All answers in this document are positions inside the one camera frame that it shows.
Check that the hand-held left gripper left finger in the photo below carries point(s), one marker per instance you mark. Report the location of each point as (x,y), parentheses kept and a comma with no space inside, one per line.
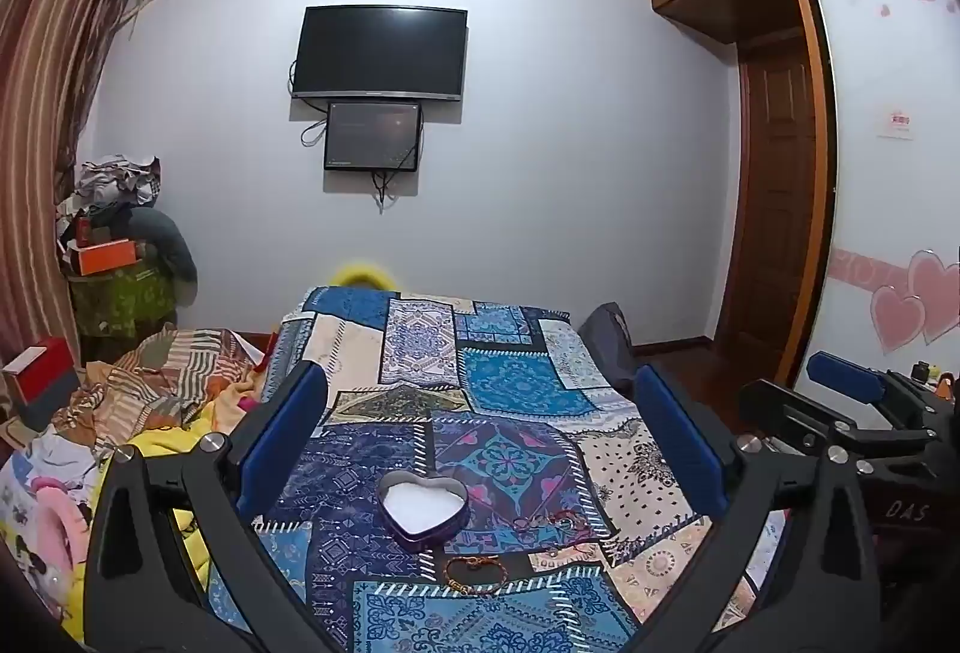
(285,428)

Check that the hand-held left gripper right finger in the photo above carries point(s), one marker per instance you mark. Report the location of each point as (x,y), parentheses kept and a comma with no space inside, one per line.
(679,443)

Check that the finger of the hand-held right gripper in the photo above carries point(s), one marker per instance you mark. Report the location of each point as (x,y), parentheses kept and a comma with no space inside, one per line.
(780,409)
(847,377)

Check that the heart-shaped tin box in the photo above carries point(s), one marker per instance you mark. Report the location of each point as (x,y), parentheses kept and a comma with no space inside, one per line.
(421,504)

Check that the striped orange blanket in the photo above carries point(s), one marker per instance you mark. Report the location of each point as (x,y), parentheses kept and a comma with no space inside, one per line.
(172,368)

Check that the yellow round object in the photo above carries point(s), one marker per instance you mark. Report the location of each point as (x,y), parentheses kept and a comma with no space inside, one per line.
(364,274)

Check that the blue patchwork blanket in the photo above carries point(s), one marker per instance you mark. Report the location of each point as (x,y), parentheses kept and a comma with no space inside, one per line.
(465,383)

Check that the white heart-print wardrobe door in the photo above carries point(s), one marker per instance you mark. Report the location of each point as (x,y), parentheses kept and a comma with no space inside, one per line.
(892,195)

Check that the brown wooden door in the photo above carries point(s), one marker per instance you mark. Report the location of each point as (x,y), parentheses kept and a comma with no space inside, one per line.
(776,195)

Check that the green patterned cloth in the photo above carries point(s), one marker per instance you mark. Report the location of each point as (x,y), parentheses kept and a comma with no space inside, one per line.
(120,304)

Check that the orange box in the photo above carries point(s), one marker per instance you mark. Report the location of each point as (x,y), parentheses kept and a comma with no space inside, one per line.
(105,257)

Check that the cartoon print pillow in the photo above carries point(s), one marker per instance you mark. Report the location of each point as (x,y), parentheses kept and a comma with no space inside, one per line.
(45,510)

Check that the red and white box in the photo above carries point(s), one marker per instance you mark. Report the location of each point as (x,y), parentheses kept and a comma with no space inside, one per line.
(37,372)

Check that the red and white sticker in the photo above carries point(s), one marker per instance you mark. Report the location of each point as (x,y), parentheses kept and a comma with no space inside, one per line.
(896,124)

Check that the pile of clothes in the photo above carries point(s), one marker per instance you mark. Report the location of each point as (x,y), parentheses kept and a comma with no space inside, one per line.
(120,180)

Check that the small black monitor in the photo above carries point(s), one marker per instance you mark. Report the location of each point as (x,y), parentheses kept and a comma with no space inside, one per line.
(373,135)

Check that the brown striped curtain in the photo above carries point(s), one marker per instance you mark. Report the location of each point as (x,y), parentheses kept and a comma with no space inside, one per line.
(52,98)

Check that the wall-mounted black television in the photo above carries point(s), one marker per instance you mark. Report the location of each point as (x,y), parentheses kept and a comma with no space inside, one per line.
(379,53)

